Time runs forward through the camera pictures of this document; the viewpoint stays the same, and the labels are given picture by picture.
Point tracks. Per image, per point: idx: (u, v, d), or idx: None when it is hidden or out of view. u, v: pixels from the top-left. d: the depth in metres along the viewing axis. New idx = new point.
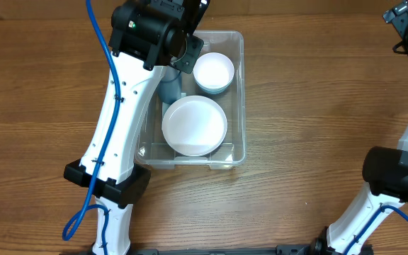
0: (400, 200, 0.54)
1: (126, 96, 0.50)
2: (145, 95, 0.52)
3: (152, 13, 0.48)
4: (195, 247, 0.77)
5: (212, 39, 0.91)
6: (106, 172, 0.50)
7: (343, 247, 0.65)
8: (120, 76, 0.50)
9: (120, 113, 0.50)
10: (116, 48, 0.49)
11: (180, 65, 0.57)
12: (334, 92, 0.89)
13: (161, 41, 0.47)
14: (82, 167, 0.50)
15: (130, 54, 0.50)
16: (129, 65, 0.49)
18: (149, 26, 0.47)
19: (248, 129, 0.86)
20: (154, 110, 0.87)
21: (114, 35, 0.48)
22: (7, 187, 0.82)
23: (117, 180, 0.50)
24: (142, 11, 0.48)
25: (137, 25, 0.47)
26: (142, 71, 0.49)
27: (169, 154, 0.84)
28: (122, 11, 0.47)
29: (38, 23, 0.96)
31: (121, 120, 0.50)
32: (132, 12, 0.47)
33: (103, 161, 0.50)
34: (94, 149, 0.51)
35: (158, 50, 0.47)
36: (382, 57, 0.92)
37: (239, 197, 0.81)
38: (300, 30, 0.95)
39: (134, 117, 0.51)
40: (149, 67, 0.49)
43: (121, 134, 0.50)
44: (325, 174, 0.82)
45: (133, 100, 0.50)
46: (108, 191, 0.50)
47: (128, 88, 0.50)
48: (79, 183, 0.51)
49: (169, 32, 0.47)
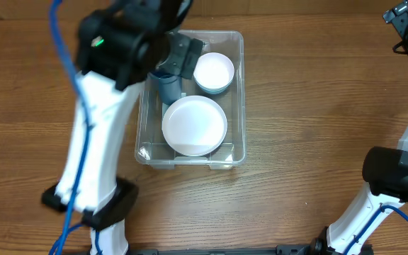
0: (401, 200, 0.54)
1: (97, 120, 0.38)
2: (120, 116, 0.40)
3: (120, 20, 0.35)
4: (195, 247, 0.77)
5: (212, 39, 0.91)
6: (84, 200, 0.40)
7: (343, 247, 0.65)
8: (87, 95, 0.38)
9: (93, 139, 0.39)
10: (81, 67, 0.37)
11: (166, 67, 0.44)
12: (334, 92, 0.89)
13: (132, 60, 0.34)
14: (57, 196, 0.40)
15: (99, 76, 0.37)
16: (99, 86, 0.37)
18: (116, 39, 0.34)
19: (249, 129, 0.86)
20: (154, 110, 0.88)
21: (78, 52, 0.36)
22: (7, 187, 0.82)
23: (97, 209, 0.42)
24: (111, 22, 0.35)
25: (100, 42, 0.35)
26: (115, 91, 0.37)
27: (169, 154, 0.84)
28: (87, 22, 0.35)
29: (38, 24, 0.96)
31: (93, 146, 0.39)
32: (99, 23, 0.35)
33: (78, 190, 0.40)
34: (67, 178, 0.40)
35: (128, 71, 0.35)
36: (382, 57, 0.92)
37: (239, 197, 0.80)
38: (300, 30, 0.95)
39: (109, 145, 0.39)
40: (120, 90, 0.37)
43: (94, 162, 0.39)
44: (325, 174, 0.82)
45: (106, 125, 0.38)
46: (88, 222, 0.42)
47: (99, 112, 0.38)
48: (54, 208, 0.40)
49: (139, 48, 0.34)
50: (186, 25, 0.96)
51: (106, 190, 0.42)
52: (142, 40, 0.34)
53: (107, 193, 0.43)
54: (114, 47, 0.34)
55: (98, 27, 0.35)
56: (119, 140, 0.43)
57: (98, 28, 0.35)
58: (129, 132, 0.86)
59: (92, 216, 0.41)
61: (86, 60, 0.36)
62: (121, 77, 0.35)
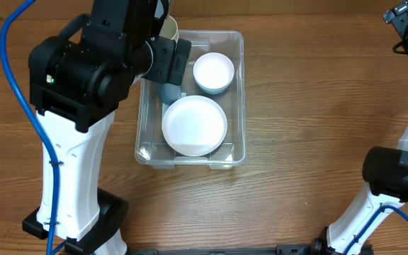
0: (401, 200, 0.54)
1: (64, 159, 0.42)
2: (89, 151, 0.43)
3: (80, 57, 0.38)
4: (195, 247, 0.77)
5: (212, 38, 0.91)
6: (66, 229, 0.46)
7: (343, 247, 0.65)
8: (52, 135, 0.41)
9: (61, 177, 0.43)
10: (39, 105, 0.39)
11: (151, 74, 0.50)
12: (334, 92, 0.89)
13: (92, 91, 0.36)
14: (40, 222, 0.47)
15: (57, 112, 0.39)
16: (58, 126, 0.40)
18: (76, 73, 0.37)
19: (248, 129, 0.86)
20: (154, 110, 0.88)
21: (32, 90, 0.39)
22: (7, 186, 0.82)
23: (78, 237, 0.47)
24: (69, 56, 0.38)
25: (58, 76, 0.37)
26: (75, 133, 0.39)
27: (169, 154, 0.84)
28: (40, 54, 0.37)
29: (39, 24, 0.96)
31: (64, 183, 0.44)
32: (57, 57, 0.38)
33: (57, 220, 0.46)
34: (46, 209, 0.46)
35: (89, 107, 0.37)
36: (382, 57, 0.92)
37: (239, 197, 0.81)
38: (300, 30, 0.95)
39: (79, 180, 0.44)
40: (82, 129, 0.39)
43: (68, 197, 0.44)
44: (325, 174, 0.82)
45: (74, 163, 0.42)
46: (70, 248, 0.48)
47: (64, 151, 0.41)
48: (39, 236, 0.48)
49: (100, 81, 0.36)
50: (187, 25, 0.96)
51: (89, 215, 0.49)
52: (102, 70, 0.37)
53: (88, 218, 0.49)
54: (73, 83, 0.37)
55: (54, 66, 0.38)
56: (95, 172, 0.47)
57: (54, 67, 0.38)
58: (129, 132, 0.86)
59: (76, 243, 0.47)
61: (41, 98, 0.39)
62: (83, 112, 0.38)
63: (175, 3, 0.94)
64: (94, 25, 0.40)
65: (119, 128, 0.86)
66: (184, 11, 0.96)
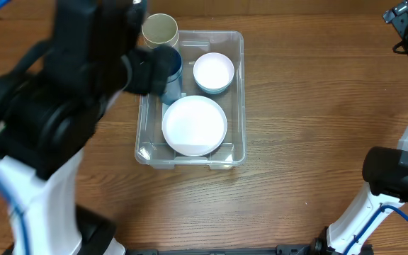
0: (401, 200, 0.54)
1: (26, 207, 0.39)
2: (55, 196, 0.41)
3: (31, 98, 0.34)
4: (195, 247, 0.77)
5: (212, 38, 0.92)
6: None
7: (343, 247, 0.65)
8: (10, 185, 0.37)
9: (27, 223, 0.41)
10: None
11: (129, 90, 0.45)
12: (334, 92, 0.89)
13: (46, 140, 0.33)
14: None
15: (14, 161, 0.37)
16: (15, 178, 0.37)
18: (27, 116, 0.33)
19: (249, 129, 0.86)
20: (154, 110, 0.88)
21: None
22: None
23: None
24: (20, 96, 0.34)
25: (12, 122, 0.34)
26: (37, 185, 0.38)
27: (169, 154, 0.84)
28: None
29: None
31: (32, 228, 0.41)
32: (6, 96, 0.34)
33: None
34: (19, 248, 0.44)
35: (47, 155, 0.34)
36: (382, 57, 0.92)
37: (239, 197, 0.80)
38: (300, 30, 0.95)
39: (49, 223, 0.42)
40: (42, 176, 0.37)
43: (38, 239, 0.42)
44: (325, 174, 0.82)
45: (37, 210, 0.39)
46: None
47: (25, 200, 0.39)
48: None
49: (56, 126, 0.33)
50: (186, 25, 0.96)
51: (69, 246, 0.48)
52: (59, 115, 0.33)
53: (69, 248, 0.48)
54: (27, 131, 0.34)
55: (5, 112, 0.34)
56: (66, 207, 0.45)
57: (5, 112, 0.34)
58: (129, 132, 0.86)
59: None
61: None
62: (42, 164, 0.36)
63: (175, 3, 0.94)
64: (54, 52, 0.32)
65: (118, 128, 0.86)
66: (183, 11, 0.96)
